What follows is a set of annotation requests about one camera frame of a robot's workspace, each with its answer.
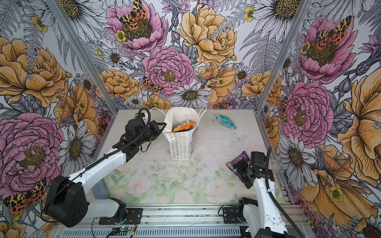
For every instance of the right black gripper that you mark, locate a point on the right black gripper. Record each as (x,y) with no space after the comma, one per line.
(240,166)

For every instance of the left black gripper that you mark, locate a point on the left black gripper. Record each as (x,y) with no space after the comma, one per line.
(155,125)

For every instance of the purple snack packet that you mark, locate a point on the purple snack packet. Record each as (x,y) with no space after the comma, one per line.
(236,163)

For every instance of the white printed paper bag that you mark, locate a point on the white printed paper bag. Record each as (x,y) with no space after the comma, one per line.
(181,143)

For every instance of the pink yellow Fox's candy bag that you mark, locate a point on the pink yellow Fox's candy bag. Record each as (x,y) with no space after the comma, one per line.
(185,126)

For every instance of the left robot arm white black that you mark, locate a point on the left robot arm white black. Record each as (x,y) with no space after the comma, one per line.
(66,198)

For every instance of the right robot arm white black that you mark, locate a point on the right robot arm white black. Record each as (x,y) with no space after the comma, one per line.
(263,215)

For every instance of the teal snack packet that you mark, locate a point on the teal snack packet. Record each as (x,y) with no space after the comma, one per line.
(225,121)

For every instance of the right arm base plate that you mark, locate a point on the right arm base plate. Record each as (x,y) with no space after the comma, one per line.
(235,214)

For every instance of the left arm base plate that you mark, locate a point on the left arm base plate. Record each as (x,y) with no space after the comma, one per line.
(128,216)

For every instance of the aluminium frame rail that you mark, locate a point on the aluminium frame rail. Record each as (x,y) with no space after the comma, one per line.
(195,215)

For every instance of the white vented cable duct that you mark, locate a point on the white vented cable duct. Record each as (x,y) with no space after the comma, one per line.
(153,232)

